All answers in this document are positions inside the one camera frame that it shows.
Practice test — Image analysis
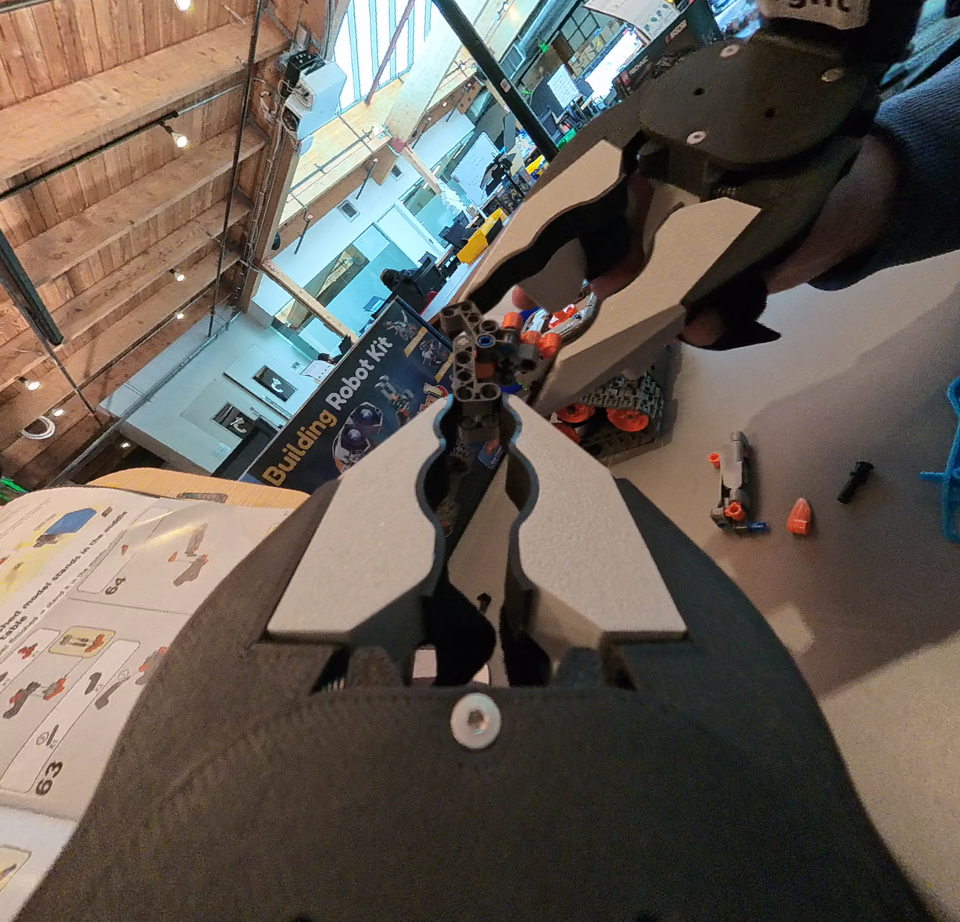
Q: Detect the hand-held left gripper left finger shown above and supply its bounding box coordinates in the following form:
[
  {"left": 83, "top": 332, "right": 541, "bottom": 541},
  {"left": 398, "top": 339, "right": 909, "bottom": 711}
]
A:
[{"left": 266, "top": 395, "right": 453, "bottom": 646}]

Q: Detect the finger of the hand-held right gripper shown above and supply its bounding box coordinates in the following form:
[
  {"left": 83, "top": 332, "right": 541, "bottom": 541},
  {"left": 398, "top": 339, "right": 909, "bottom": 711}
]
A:
[
  {"left": 456, "top": 139, "right": 629, "bottom": 314},
  {"left": 534, "top": 196, "right": 764, "bottom": 415}
]

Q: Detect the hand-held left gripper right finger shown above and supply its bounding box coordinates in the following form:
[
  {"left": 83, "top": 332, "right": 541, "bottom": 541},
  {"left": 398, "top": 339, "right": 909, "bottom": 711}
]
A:
[{"left": 504, "top": 395, "right": 687, "bottom": 646}]

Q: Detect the grey white orange brick arm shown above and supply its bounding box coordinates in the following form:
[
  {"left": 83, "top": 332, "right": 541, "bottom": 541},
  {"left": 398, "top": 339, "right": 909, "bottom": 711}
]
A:
[{"left": 708, "top": 430, "right": 769, "bottom": 538}]

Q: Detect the dark grey holed beam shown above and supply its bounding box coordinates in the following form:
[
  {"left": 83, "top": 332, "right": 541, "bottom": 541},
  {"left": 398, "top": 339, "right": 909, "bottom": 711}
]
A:
[{"left": 438, "top": 300, "right": 520, "bottom": 445}]

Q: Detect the person's right hand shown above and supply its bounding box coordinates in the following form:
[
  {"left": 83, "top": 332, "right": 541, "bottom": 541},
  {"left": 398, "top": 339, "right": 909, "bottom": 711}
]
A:
[{"left": 682, "top": 136, "right": 903, "bottom": 347}]

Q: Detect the yellow bin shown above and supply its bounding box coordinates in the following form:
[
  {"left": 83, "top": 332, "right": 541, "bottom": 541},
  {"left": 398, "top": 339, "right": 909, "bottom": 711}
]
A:
[{"left": 456, "top": 208, "right": 509, "bottom": 265}]

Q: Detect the whiteboard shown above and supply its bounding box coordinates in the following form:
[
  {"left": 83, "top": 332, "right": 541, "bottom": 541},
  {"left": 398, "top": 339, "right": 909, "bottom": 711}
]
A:
[{"left": 448, "top": 132, "right": 504, "bottom": 190}]

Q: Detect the black toy car box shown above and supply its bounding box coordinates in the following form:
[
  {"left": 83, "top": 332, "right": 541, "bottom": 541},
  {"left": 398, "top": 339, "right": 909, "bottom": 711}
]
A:
[{"left": 612, "top": 0, "right": 723, "bottom": 96}]

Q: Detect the grey tracked toy robot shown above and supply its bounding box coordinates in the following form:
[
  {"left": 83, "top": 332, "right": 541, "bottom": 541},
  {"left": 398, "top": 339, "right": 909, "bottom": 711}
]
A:
[{"left": 549, "top": 365, "right": 670, "bottom": 460}]

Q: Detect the dark blue robot kit box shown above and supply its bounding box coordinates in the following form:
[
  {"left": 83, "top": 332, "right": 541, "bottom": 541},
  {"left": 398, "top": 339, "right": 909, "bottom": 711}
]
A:
[{"left": 242, "top": 298, "right": 528, "bottom": 542}]

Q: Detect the black support pole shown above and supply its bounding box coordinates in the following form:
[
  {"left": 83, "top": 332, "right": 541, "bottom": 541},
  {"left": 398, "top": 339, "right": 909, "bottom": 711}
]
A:
[{"left": 403, "top": 0, "right": 561, "bottom": 161}]

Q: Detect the white book stand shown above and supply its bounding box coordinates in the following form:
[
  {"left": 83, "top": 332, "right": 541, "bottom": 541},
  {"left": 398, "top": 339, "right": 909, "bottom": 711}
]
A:
[{"left": 0, "top": 467, "right": 314, "bottom": 922}]

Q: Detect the instruction booklet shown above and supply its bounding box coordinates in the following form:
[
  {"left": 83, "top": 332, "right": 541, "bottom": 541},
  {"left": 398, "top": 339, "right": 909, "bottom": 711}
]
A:
[{"left": 0, "top": 486, "right": 295, "bottom": 823}]

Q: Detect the white ceiling projector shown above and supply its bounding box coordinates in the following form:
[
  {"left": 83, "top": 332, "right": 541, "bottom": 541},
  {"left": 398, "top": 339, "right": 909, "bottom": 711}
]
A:
[{"left": 279, "top": 49, "right": 349, "bottom": 141}]

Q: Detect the black pin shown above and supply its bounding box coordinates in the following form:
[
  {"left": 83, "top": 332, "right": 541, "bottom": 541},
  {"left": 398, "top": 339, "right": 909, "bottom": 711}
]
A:
[{"left": 835, "top": 460, "right": 876, "bottom": 505}]

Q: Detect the cyan plastic brick tool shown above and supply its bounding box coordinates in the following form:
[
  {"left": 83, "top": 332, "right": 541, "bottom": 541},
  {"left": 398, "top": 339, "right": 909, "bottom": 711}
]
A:
[{"left": 920, "top": 373, "right": 960, "bottom": 545}]

